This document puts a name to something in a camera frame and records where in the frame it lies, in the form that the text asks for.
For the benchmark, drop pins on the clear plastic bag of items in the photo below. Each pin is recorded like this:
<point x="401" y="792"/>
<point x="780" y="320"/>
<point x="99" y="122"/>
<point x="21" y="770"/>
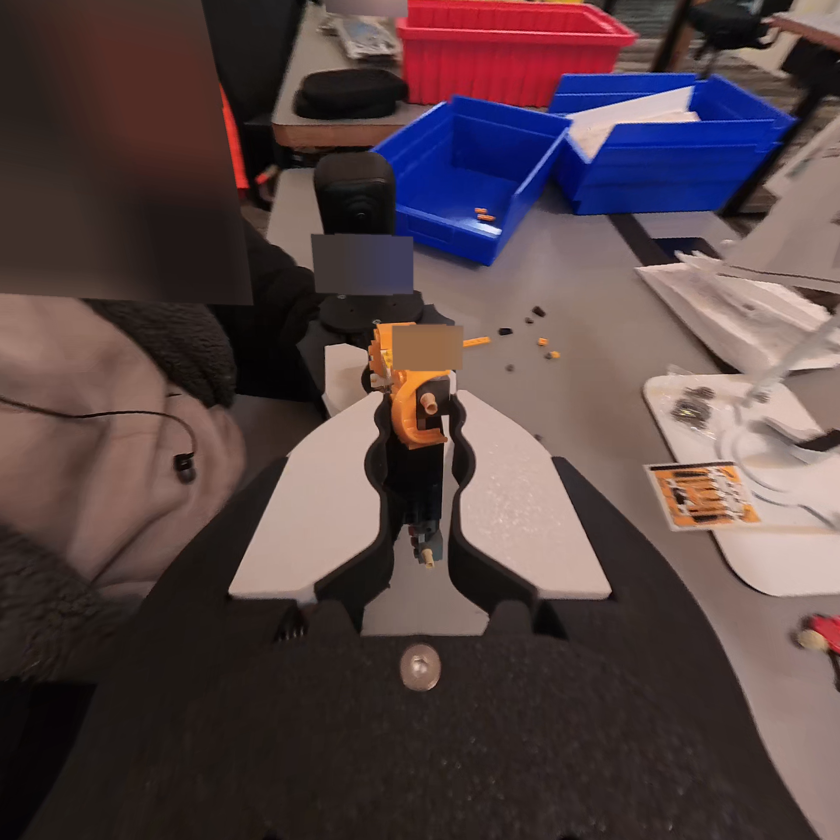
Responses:
<point x="364" y="39"/>

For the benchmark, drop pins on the black pouch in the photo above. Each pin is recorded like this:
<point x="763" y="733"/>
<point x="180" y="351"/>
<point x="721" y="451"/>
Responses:
<point x="348" y="95"/>

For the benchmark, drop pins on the grey wedge plate black edge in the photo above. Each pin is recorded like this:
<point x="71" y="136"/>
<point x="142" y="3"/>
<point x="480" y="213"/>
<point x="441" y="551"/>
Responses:
<point x="804" y="433"/>

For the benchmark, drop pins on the white paper sheets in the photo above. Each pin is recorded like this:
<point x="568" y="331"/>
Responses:
<point x="623" y="124"/>

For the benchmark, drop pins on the black office chair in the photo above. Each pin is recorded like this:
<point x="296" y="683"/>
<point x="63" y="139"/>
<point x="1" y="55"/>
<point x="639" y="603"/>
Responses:
<point x="728" y="26"/>

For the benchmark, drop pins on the scatter of small lego pieces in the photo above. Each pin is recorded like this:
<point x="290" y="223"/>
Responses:
<point x="505" y="331"/>

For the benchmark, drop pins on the long orange lego plate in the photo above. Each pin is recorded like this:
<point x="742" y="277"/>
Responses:
<point x="476" y="342"/>

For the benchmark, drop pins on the orange lego sticker sheet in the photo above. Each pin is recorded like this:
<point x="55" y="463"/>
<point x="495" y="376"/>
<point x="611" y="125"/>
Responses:
<point x="702" y="499"/>

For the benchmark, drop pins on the person's left forearm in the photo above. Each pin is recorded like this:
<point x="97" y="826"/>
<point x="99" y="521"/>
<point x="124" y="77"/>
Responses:
<point x="275" y="308"/>

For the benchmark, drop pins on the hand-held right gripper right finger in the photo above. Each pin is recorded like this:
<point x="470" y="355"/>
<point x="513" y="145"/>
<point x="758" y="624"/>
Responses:
<point x="525" y="525"/>

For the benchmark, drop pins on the orange safety vest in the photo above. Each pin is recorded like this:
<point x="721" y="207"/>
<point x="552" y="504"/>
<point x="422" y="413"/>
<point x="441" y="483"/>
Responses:
<point x="233" y="151"/>

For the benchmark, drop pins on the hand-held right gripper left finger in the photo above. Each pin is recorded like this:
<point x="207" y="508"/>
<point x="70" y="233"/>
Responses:
<point x="315" y="518"/>

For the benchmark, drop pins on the lego instruction booklet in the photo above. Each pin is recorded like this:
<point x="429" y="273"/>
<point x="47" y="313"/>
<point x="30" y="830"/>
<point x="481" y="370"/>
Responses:
<point x="800" y="223"/>

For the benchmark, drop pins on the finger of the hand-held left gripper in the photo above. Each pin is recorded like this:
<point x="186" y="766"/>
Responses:
<point x="348" y="377"/>

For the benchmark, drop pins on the person's pale hoodie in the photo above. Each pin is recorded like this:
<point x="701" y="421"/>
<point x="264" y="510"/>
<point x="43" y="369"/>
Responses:
<point x="85" y="394"/>

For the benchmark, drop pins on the blue plastic bin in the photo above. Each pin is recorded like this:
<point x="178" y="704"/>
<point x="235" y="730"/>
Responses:
<point x="459" y="243"/>
<point x="656" y="190"/>

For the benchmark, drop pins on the clear bag of small parts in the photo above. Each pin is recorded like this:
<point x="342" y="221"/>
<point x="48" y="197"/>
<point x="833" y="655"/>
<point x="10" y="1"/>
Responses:
<point x="692" y="407"/>

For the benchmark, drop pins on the crumpled white paper bag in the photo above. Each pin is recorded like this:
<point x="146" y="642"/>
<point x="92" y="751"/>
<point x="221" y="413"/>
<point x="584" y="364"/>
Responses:
<point x="735" y="308"/>

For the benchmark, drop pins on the orange lego wheel arch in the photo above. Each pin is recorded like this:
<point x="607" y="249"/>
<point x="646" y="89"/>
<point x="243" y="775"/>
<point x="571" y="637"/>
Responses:
<point x="403" y="407"/>

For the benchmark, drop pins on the black high-back chair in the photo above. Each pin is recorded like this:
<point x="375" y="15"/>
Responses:
<point x="262" y="65"/>

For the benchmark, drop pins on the grey side table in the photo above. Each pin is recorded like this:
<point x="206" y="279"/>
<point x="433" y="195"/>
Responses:
<point x="295" y="85"/>

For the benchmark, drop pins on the orange black lego car body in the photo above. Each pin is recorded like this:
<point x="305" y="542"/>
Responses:
<point x="420" y="485"/>

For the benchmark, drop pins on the red plastic bin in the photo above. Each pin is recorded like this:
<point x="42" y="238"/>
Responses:
<point x="512" y="59"/>

